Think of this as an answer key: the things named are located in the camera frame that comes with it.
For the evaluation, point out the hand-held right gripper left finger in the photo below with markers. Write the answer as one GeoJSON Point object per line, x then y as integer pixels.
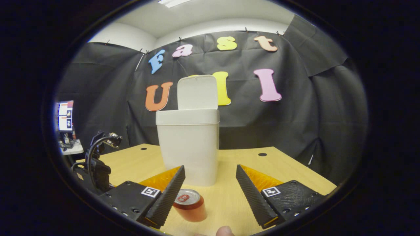
{"type": "Point", "coordinates": [167, 200]}

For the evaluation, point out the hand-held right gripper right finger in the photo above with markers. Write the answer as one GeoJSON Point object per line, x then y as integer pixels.
{"type": "Point", "coordinates": [252, 200]}

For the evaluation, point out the red pop can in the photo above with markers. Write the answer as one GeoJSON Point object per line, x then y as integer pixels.
{"type": "Point", "coordinates": [193, 209]}

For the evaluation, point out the white desktop garbage bin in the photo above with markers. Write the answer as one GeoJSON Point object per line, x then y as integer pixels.
{"type": "Point", "coordinates": [187, 144]}

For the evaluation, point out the wooden desktop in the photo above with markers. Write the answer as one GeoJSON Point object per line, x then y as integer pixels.
{"type": "Point", "coordinates": [223, 196]}

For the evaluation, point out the white side table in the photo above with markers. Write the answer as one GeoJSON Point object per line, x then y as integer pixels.
{"type": "Point", "coordinates": [72, 149]}

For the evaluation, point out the computer monitor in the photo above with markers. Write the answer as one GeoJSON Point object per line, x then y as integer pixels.
{"type": "Point", "coordinates": [65, 116]}

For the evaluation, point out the black backdrop cloth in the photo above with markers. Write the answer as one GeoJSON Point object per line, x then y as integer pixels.
{"type": "Point", "coordinates": [279, 124]}

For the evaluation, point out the large ceiling light panel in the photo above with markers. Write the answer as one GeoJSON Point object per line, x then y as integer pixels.
{"type": "Point", "coordinates": [174, 2]}

